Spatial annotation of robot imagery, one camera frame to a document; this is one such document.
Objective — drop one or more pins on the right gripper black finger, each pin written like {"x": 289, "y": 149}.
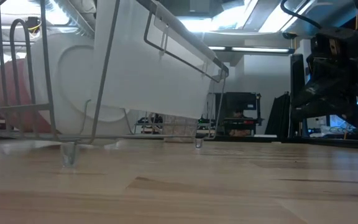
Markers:
{"x": 353, "y": 116}
{"x": 325, "y": 98}

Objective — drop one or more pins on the white plate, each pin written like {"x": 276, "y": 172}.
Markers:
{"x": 73, "y": 93}

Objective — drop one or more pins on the pink plate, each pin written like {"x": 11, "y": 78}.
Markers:
{"x": 6, "y": 93}

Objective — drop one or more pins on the black tall panel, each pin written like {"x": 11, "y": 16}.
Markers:
{"x": 297, "y": 71}

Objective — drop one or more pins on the black leaning panel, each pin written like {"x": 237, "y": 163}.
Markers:
{"x": 278, "y": 115}

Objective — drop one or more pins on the ceiling light strip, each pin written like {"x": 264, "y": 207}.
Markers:
{"x": 259, "y": 49}

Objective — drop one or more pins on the black equipment stand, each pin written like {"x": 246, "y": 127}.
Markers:
{"x": 244, "y": 101}

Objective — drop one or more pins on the translucent white cutlery holder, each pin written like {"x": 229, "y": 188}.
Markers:
{"x": 154, "y": 77}

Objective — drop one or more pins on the black metal table frame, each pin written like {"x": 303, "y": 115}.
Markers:
{"x": 337, "y": 143}

